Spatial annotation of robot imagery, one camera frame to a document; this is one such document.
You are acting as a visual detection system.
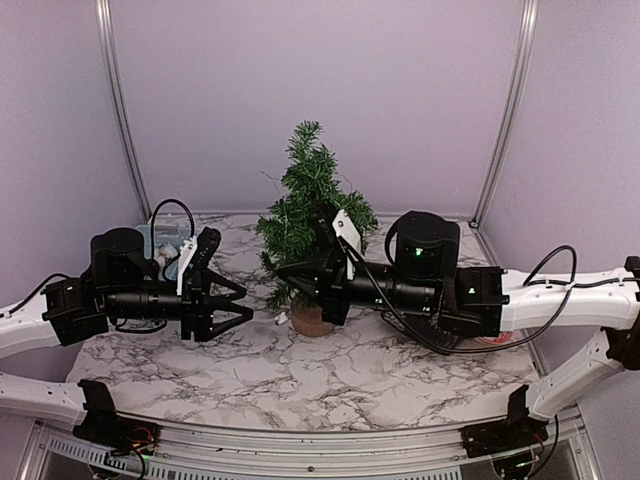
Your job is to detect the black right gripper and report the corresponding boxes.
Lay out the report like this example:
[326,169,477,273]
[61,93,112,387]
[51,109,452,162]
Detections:
[277,249,439,328]

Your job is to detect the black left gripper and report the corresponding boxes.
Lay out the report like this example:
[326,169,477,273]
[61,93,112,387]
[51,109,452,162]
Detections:
[104,269,254,343]

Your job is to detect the small green christmas tree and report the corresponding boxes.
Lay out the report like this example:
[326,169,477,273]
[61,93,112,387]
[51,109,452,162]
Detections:
[255,119,379,337]

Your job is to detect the clear string ornament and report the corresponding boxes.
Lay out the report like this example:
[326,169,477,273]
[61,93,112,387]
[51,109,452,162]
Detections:
[259,169,361,326]

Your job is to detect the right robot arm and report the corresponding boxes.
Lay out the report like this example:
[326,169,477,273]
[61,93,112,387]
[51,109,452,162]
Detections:
[274,209,639,448]

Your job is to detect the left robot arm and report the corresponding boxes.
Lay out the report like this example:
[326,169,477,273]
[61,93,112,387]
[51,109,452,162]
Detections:
[1,227,253,445]

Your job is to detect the white fluffy pompom ornament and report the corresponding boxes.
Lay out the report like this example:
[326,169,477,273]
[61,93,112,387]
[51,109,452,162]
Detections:
[153,243,179,267]

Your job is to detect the light blue plastic basket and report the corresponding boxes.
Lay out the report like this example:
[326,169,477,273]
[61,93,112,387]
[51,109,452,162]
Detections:
[135,224,191,282]

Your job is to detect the black floral rectangular plate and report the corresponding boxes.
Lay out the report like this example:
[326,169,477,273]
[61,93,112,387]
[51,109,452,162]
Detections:
[380,311,462,355]

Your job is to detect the red white patterned bowl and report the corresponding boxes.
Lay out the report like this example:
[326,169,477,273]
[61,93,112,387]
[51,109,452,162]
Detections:
[476,332,514,346]

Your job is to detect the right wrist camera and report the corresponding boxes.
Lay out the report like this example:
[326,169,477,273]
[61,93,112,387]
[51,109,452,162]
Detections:
[309,201,349,260]

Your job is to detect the aluminium front rail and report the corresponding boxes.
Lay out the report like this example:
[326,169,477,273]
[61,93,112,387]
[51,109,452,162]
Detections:
[16,407,603,479]

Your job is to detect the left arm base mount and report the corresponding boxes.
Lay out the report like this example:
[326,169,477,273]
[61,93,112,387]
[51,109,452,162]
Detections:
[73,412,160,456]

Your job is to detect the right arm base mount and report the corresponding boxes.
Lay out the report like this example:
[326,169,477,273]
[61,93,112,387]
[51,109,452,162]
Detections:
[461,419,548,458]

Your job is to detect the left aluminium frame post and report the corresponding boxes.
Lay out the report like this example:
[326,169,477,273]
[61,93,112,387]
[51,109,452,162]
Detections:
[95,0,152,221]

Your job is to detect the aluminium frame post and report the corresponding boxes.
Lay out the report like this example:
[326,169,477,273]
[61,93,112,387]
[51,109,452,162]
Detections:
[470,0,539,229]
[95,0,152,221]

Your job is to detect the right aluminium frame post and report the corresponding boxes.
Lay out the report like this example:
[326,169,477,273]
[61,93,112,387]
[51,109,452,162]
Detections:
[470,0,539,229]

